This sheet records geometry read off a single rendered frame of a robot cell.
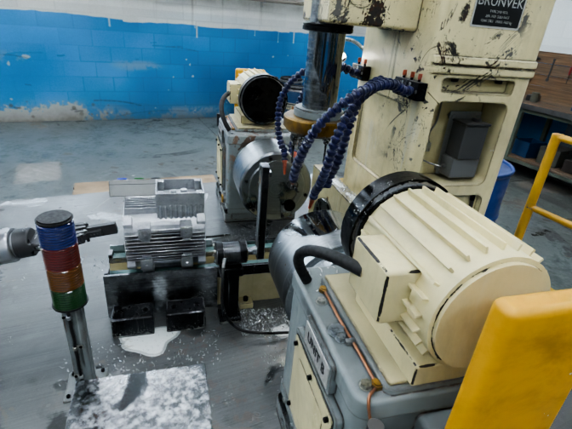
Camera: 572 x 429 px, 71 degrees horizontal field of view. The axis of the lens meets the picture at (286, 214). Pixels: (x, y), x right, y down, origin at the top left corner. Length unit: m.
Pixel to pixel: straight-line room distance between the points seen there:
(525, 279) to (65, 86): 6.28
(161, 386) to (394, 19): 0.91
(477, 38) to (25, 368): 1.26
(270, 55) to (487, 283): 6.63
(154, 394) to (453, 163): 0.88
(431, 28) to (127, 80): 5.75
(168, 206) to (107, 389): 0.44
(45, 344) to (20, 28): 5.54
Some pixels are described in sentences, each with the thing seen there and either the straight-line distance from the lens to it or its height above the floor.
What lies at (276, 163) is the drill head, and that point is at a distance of 1.33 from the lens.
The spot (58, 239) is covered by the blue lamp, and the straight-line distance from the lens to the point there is 0.80.
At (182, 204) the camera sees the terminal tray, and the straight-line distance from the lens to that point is 1.06.
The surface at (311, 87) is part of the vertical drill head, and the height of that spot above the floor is 1.41.
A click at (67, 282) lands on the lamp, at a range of 0.85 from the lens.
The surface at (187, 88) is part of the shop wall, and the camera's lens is 6.64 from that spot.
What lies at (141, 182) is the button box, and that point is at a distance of 1.32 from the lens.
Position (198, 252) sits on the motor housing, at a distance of 1.09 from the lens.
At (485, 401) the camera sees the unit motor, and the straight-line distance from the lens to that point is 0.48.
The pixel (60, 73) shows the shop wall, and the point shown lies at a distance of 6.47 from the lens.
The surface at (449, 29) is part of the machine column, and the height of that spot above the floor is 1.57.
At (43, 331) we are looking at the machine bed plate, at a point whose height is 0.80.
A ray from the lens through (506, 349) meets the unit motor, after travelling 0.43.
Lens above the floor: 1.56
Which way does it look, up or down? 26 degrees down
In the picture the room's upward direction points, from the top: 5 degrees clockwise
